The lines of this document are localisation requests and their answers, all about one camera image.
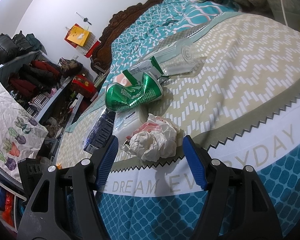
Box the dark blue carton box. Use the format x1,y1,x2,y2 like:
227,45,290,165
83,108,116,154

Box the black bags on shelf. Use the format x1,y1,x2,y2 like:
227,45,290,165
0,31,43,64

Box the carved dark wood headboard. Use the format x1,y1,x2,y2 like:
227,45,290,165
90,0,163,74

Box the open shelf with clothes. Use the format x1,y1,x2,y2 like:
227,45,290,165
0,50,89,124

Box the crushed green can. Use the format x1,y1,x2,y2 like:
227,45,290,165
105,73,163,112

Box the white plastic bag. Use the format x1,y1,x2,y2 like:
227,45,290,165
122,114,180,162

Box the teal patterned blanket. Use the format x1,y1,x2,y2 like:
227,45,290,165
106,0,242,83

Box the white tissue pack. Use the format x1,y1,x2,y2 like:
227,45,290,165
113,107,148,143

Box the yellow red wall calendar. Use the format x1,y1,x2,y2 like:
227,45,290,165
64,24,100,58

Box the red gift box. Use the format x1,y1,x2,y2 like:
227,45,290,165
71,75,97,99

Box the clear plastic bottle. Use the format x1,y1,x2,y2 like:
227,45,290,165
144,38,206,76

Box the white home cactus cloth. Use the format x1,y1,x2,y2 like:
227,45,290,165
0,83,48,182

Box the white storage cubby cabinet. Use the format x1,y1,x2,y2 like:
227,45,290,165
0,168,26,237

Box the blue patterned bed quilt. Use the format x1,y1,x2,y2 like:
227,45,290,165
55,11,300,240

